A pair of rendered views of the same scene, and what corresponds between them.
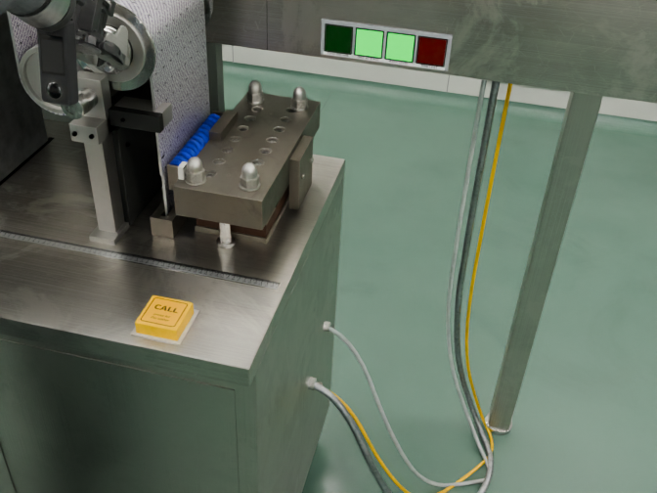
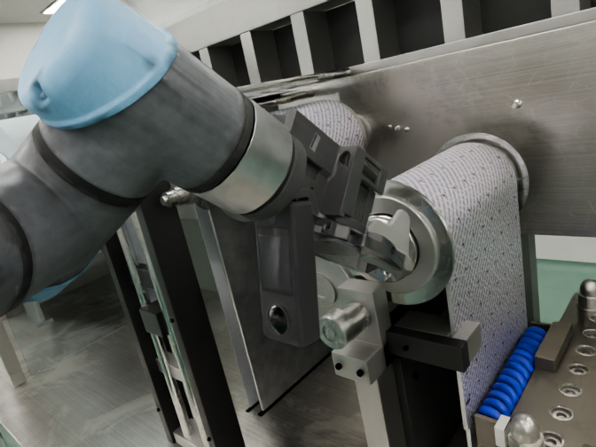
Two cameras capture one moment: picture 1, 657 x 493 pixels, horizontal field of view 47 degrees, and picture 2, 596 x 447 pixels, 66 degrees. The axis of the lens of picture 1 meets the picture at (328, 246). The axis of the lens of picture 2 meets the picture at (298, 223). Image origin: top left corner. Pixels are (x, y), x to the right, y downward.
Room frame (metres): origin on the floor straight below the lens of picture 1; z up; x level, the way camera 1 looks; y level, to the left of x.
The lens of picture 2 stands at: (0.69, 0.19, 1.43)
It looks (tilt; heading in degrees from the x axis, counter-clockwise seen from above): 16 degrees down; 33
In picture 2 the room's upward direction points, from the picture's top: 12 degrees counter-clockwise
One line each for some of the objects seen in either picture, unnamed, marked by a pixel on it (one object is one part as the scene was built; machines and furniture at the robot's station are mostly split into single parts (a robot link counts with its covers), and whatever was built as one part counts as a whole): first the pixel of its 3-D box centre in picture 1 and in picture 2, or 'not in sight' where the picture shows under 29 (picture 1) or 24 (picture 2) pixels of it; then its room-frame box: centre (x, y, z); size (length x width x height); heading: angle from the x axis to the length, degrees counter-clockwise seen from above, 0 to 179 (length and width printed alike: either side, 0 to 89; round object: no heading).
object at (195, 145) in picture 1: (197, 143); (517, 372); (1.24, 0.26, 1.03); 0.21 x 0.04 x 0.03; 168
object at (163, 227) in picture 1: (191, 188); not in sight; (1.25, 0.28, 0.92); 0.28 x 0.04 x 0.04; 168
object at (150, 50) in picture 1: (111, 46); (389, 244); (1.14, 0.36, 1.25); 0.15 x 0.01 x 0.15; 78
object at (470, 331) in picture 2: (163, 114); (467, 341); (1.14, 0.29, 1.13); 0.04 x 0.02 x 0.03; 168
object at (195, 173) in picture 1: (195, 168); (525, 433); (1.11, 0.24, 1.05); 0.04 x 0.04 x 0.04
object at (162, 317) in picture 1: (164, 317); not in sight; (0.88, 0.25, 0.91); 0.07 x 0.07 x 0.02; 78
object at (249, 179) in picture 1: (249, 174); not in sight; (1.10, 0.14, 1.05); 0.04 x 0.04 x 0.04
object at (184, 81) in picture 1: (183, 100); (494, 311); (1.25, 0.28, 1.11); 0.23 x 0.01 x 0.18; 168
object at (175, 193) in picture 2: not in sight; (182, 194); (1.11, 0.62, 1.33); 0.06 x 0.03 x 0.03; 168
